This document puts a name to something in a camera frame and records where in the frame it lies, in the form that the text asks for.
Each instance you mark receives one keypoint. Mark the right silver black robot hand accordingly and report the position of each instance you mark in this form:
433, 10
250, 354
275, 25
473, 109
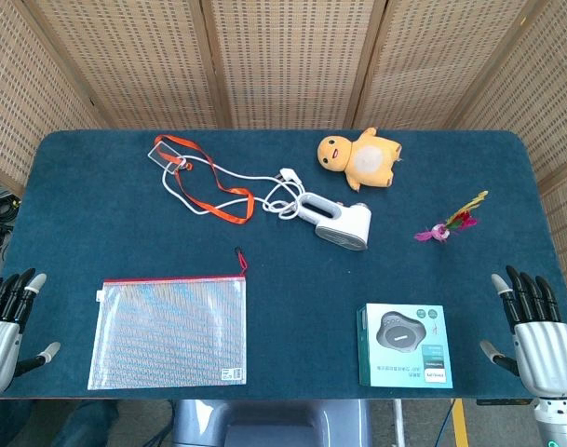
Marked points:
546, 358

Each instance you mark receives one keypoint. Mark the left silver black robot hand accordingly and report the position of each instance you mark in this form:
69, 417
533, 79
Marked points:
1, 344

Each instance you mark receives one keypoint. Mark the clear mesh zipper pouch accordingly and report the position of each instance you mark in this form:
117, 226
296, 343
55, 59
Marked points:
166, 335

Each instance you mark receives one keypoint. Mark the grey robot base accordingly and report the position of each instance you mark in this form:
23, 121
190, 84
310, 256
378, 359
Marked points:
264, 423

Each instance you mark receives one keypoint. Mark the teal speaker box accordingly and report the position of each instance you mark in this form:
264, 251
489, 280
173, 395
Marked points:
418, 358

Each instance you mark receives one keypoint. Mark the white table leg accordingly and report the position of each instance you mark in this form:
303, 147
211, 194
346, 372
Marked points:
399, 423

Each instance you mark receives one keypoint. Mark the colourful feather shuttlecock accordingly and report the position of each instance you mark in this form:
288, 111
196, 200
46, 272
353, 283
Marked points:
439, 232

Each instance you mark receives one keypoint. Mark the white handheld garment steamer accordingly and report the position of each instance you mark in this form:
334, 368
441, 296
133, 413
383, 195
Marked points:
348, 228

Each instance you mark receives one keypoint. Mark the clear badge holder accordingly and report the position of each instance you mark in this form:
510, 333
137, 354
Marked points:
166, 157

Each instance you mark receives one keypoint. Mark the woven folding screen panel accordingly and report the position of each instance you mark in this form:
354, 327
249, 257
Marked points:
13, 93
125, 60
553, 93
287, 60
432, 60

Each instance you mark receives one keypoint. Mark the yellow plush toy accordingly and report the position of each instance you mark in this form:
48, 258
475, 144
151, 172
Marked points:
369, 160

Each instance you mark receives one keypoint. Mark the dark blue table cloth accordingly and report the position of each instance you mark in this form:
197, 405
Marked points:
287, 279

